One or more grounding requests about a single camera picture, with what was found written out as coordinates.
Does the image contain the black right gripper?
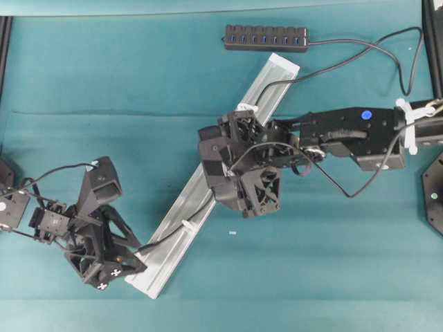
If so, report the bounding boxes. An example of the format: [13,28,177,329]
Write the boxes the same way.
[217,111,311,218]

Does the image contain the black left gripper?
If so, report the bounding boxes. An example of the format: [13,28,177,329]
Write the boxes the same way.
[29,204,147,291]

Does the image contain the black USB cable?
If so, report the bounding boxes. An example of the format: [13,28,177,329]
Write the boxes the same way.
[136,26,425,253]

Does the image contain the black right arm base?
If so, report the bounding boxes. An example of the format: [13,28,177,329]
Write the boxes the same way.
[422,153,442,235]

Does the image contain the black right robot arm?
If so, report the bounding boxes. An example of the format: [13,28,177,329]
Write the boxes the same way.
[199,99,442,217]

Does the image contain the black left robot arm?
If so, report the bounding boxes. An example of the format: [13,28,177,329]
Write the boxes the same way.
[1,156,147,291]

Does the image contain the black USB hub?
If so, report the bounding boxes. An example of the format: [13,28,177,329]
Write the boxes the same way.
[223,25,309,53]

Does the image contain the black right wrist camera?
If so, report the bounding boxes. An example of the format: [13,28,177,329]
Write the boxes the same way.
[198,126,242,211]

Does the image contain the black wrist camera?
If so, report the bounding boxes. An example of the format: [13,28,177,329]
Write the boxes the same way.
[77,156,122,215]
[198,126,242,211]

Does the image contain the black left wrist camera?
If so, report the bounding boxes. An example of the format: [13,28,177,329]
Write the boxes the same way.
[77,156,122,215]

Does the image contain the black left camera cable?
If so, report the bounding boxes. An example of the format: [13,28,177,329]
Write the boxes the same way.
[19,162,94,194]

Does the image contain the black camera cable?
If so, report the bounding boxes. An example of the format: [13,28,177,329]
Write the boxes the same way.
[228,127,406,200]
[19,162,94,194]

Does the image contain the black right camera cable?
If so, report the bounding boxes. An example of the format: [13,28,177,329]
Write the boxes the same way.
[228,127,406,200]

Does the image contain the black right frame post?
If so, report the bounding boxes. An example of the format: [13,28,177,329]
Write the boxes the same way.
[422,1,442,98]

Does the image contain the black frame post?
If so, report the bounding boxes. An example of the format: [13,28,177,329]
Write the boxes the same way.
[422,1,442,98]
[0,16,13,96]

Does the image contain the black left frame post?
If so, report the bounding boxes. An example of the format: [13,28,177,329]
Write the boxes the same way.
[0,16,13,96]

